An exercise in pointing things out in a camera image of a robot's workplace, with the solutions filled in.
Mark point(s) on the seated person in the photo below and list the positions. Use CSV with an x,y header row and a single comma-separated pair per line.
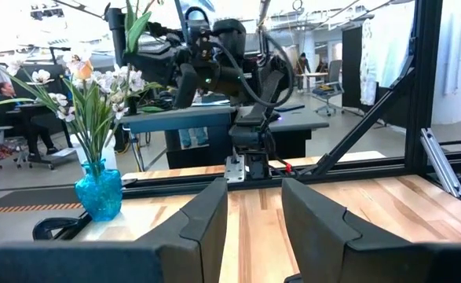
x,y
6,94

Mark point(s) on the black vertical pole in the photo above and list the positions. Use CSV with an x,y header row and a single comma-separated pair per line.
x,y
116,35

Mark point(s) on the black floor mat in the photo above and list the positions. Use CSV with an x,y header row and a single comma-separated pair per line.
x,y
34,196

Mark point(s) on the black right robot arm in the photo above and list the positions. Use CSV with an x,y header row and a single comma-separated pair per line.
x,y
271,86

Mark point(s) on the gray office chair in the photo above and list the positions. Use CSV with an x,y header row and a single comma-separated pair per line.
x,y
330,88

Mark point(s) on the peach artificial tulip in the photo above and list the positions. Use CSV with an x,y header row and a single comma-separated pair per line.
x,y
84,70

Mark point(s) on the standing person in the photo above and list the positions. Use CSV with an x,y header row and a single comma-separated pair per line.
x,y
303,67

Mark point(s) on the black table clamp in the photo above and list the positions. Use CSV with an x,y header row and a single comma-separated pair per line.
x,y
53,226

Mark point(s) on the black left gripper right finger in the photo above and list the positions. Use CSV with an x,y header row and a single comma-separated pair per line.
x,y
316,236

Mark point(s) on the white artificial flower bunch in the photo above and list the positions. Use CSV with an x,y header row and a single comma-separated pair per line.
x,y
136,80

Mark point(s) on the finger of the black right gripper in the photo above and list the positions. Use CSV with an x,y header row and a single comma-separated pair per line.
x,y
155,45
185,86

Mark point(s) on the black frame post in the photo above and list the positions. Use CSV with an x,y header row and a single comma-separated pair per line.
x,y
424,78

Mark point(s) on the person in jeans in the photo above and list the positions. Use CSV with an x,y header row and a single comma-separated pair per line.
x,y
192,137

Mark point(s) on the black partition panel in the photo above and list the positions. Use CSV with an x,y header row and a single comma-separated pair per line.
x,y
352,67

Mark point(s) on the silver aluminium bracket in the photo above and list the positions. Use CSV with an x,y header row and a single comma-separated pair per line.
x,y
440,161

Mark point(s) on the gray blue desk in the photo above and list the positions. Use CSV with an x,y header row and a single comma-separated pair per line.
x,y
175,118

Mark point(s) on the white curtain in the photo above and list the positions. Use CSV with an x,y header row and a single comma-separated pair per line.
x,y
387,47

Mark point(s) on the flower stems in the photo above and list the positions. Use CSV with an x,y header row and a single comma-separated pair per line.
x,y
41,76

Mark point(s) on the black diagonal frame strut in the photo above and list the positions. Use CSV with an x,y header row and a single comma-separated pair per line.
x,y
363,122

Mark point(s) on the blue textured glass vase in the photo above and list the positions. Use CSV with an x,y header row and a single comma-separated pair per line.
x,y
98,192

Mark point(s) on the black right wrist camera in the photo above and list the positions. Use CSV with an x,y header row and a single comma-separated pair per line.
x,y
198,33

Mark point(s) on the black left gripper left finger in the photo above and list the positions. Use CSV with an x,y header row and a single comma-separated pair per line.
x,y
198,236

